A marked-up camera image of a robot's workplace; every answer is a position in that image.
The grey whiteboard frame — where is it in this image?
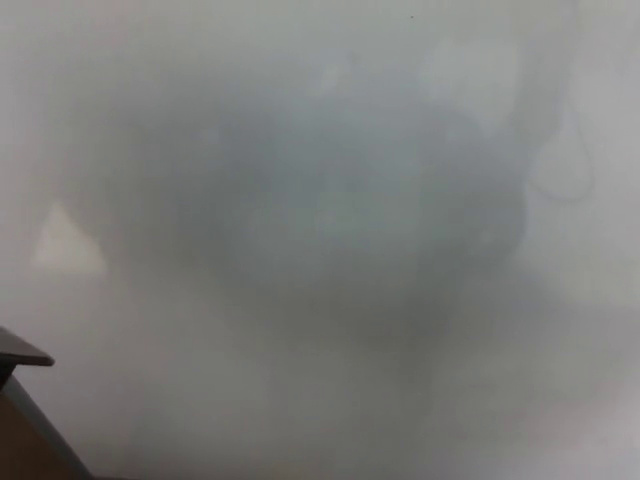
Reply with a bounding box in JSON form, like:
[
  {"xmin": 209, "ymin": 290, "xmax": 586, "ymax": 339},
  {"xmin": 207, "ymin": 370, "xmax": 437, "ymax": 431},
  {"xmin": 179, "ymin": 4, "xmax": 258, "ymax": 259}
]
[{"xmin": 0, "ymin": 374, "xmax": 97, "ymax": 480}]

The black magnetic marker holder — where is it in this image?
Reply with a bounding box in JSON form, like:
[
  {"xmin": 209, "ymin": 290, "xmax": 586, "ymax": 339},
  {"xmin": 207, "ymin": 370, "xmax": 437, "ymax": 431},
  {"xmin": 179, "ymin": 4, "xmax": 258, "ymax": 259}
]
[{"xmin": 0, "ymin": 325, "xmax": 56, "ymax": 389}]

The white whiteboard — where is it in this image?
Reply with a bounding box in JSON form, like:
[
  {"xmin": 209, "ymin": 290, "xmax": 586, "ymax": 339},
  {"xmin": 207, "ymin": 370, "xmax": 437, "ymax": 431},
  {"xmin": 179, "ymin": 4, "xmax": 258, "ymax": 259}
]
[{"xmin": 0, "ymin": 0, "xmax": 640, "ymax": 480}]

